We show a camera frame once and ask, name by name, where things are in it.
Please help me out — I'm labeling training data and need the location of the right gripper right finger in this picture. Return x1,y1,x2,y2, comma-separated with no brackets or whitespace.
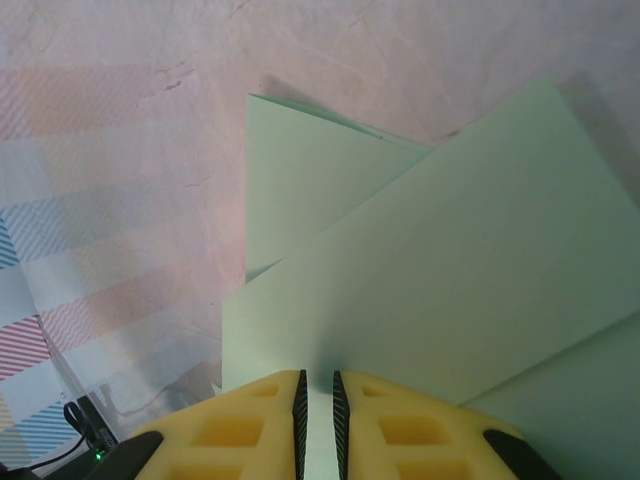
332,369,566,480

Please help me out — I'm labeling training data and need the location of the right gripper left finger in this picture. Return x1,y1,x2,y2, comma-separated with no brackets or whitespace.
97,369,307,480

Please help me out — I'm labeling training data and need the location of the light green paper sheet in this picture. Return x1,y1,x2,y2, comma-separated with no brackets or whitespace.
219,74,640,480

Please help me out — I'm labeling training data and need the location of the thin black base cable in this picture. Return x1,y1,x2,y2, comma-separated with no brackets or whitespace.
22,398,94,474

